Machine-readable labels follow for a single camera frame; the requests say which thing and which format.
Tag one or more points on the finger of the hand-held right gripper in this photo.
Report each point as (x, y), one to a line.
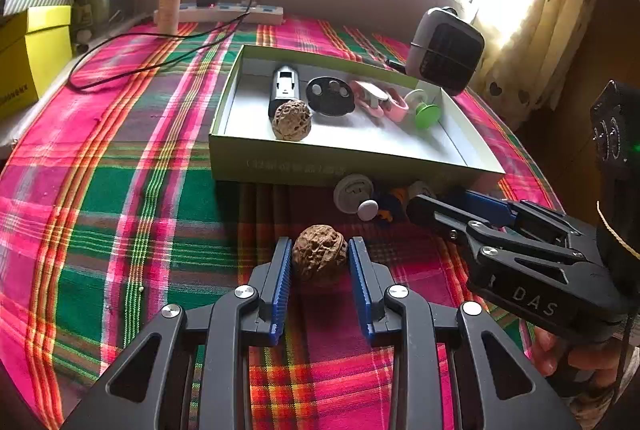
(435, 215)
(487, 206)

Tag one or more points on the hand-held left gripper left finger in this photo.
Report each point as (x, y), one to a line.
(281, 290)

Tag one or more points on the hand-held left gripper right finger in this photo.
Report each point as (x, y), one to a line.
(359, 290)

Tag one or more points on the beige round plastic plug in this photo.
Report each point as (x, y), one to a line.
(422, 187)

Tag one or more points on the large dark brown walnut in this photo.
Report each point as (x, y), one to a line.
(320, 255)

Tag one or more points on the green and white spool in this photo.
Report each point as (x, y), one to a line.
(427, 112)

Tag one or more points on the green and white cardboard box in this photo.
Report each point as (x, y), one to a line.
(350, 140)

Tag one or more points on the pink and white nail clipper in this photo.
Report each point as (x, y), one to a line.
(367, 97)

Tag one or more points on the black disc with white buttons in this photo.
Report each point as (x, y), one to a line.
(330, 97)

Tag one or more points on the small light brown walnut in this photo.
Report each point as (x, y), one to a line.
(291, 120)

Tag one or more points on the person's right hand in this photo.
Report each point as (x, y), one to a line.
(580, 362)

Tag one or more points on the dark blue and orange toy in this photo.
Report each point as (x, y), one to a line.
(390, 207)

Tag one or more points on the small white round cap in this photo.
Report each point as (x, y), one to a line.
(368, 210)

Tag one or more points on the grey round plastic knob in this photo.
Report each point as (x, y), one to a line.
(350, 190)

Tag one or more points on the pink oval carabiner clip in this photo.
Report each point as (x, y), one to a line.
(397, 107)

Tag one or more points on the grey and black space heater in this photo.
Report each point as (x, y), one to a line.
(447, 50)

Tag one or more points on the black rectangular lighter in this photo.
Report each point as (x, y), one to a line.
(285, 82)

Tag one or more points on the cream patterned curtain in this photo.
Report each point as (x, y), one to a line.
(540, 10)

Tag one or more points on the white and blue power strip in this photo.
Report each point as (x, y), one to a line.
(225, 12)

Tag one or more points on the white plug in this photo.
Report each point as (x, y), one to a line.
(248, 0)

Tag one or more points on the green glass jar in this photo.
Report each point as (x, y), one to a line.
(92, 7)

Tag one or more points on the yellow cardboard box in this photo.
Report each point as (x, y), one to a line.
(25, 65)

